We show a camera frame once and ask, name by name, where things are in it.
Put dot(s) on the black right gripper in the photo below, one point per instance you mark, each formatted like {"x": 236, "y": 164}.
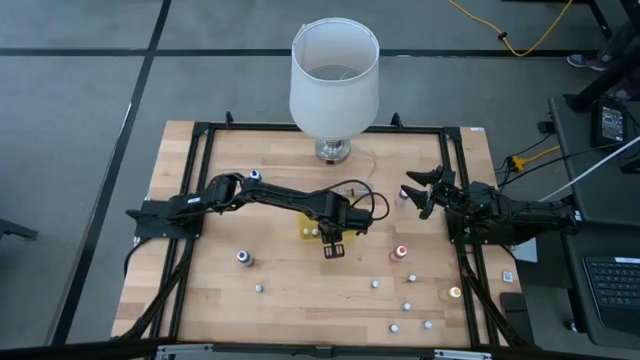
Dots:
{"x": 445, "y": 192}

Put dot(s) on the yellow food coloring bottle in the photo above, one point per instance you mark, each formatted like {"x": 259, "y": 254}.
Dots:
{"x": 454, "y": 292}

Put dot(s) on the yellow plastic tray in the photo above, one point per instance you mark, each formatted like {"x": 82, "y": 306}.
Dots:
{"x": 303, "y": 223}

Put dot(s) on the person's shoe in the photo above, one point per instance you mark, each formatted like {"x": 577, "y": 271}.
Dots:
{"x": 585, "y": 61}

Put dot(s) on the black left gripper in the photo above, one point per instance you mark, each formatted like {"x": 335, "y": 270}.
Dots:
{"x": 340, "y": 215}

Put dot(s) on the red food coloring bottle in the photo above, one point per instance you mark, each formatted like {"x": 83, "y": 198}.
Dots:
{"x": 400, "y": 251}

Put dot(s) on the black furniture foot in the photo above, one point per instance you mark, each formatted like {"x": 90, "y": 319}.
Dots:
{"x": 15, "y": 230}

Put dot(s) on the black power adapter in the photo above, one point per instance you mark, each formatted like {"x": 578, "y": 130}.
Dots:
{"x": 611, "y": 124}

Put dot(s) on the pink food coloring bottle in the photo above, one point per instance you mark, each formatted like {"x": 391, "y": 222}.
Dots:
{"x": 401, "y": 199}

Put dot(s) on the black metal crossbar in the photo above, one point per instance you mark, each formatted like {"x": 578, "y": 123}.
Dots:
{"x": 320, "y": 351}

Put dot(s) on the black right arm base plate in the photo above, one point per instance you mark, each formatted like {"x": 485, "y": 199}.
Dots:
{"x": 454, "y": 236}

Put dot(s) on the small white card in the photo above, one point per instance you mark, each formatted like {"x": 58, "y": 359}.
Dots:
{"x": 507, "y": 276}

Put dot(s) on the white paper sheet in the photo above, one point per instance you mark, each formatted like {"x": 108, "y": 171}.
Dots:
{"x": 527, "y": 252}

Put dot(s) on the black keyboard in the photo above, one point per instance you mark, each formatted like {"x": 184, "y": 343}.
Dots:
{"x": 615, "y": 287}

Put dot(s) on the white rod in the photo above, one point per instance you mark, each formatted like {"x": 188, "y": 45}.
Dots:
{"x": 590, "y": 170}

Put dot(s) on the black smartphone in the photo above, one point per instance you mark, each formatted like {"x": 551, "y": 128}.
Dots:
{"x": 515, "y": 315}

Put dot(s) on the black wall plug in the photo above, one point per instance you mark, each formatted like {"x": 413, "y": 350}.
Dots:
{"x": 545, "y": 127}

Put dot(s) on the blue food coloring bottle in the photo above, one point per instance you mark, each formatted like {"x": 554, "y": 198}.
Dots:
{"x": 243, "y": 257}

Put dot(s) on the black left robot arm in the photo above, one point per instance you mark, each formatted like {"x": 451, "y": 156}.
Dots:
{"x": 280, "y": 195}

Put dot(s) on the black side desk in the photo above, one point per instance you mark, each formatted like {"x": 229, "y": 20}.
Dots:
{"x": 600, "y": 200}

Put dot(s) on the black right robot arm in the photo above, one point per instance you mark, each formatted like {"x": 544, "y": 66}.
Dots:
{"x": 530, "y": 217}

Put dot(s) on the black stand leg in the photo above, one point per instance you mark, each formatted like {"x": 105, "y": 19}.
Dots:
{"x": 600, "y": 85}

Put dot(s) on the white shade chrome table lamp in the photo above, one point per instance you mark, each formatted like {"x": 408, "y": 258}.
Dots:
{"x": 332, "y": 100}

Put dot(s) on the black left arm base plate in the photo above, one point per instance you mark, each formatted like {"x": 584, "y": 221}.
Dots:
{"x": 150, "y": 229}

